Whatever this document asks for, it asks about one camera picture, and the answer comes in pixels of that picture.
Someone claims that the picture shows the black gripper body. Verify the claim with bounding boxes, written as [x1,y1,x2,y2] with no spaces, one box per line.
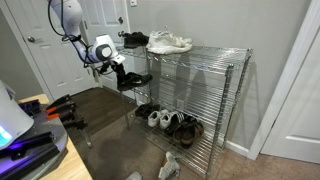
[99,63,125,84]

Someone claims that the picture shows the black sneaker with white swoosh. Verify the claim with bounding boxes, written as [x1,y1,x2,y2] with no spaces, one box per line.
[117,72,153,91]

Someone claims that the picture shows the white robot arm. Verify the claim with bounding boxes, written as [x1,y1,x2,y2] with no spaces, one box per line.
[47,0,126,84]

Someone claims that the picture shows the small white sneakers on rack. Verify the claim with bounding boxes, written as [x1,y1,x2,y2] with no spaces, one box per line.
[148,109,174,129]

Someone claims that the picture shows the black brown sandals on rack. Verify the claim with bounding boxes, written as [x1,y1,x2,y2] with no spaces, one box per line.
[164,112,204,149]

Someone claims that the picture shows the black sneaker on top shelf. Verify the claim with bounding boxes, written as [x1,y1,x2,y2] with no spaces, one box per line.
[124,32,149,49]

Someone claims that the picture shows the black shoes bottom shelf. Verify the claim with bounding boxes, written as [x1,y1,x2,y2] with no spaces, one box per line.
[135,103,160,119]

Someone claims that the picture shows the white sneaker right of pair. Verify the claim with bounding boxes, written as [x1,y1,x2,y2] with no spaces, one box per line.
[156,31,192,47]

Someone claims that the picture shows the white panel door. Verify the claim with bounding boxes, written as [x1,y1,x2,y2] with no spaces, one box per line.
[4,0,95,99]

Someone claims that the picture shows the black orange clamp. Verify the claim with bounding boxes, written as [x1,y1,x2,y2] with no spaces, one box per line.
[45,94,93,148]

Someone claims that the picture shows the grey sneaker on carpet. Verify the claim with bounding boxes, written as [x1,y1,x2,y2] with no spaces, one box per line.
[126,172,142,180]

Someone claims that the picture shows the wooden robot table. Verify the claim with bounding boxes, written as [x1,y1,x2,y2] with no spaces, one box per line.
[18,93,94,180]

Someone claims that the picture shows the chrome wire shoe rack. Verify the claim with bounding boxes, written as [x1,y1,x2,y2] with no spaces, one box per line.
[118,46,253,178]

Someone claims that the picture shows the round grey robot base plate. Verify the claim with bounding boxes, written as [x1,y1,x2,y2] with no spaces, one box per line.
[0,111,68,180]

